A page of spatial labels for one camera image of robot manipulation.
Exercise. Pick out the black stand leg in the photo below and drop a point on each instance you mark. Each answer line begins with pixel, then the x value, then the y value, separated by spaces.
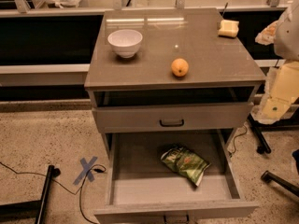
pixel 37 208
pixel 263 147

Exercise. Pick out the open grey middle drawer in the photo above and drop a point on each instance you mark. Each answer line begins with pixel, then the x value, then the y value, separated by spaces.
pixel 142 190

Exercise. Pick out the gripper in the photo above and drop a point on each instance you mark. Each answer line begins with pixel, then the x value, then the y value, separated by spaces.
pixel 288 39

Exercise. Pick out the grey drawer cabinet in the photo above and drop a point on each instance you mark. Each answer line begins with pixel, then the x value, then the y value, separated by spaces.
pixel 220 69

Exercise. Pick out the closed grey top drawer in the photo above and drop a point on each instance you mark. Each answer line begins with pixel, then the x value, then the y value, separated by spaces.
pixel 154 118

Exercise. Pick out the white ceramic bowl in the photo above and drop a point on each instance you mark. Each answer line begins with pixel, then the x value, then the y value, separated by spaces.
pixel 126 42

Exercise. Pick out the black stand leg left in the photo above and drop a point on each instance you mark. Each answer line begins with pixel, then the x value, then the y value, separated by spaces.
pixel 37 208

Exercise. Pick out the metal railing frame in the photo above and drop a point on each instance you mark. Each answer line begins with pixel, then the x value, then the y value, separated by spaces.
pixel 149 0

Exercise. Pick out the green jalapeno chip bag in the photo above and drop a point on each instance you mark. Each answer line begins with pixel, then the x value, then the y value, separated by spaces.
pixel 184 162

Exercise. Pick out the yellow sponge block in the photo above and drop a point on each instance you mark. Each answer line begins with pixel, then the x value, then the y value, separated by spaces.
pixel 228 28

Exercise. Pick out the blue tape cross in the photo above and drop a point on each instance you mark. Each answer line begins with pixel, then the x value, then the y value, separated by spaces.
pixel 86 170

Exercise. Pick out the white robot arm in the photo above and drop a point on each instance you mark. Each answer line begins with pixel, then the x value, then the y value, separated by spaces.
pixel 286 41

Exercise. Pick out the orange fruit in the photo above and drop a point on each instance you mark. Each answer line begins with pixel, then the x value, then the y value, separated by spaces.
pixel 179 67

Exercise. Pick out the black chair base leg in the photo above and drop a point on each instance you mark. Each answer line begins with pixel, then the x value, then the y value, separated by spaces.
pixel 267 177

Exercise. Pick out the black stand leg right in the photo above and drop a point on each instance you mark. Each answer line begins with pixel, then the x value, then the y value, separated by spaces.
pixel 263 147

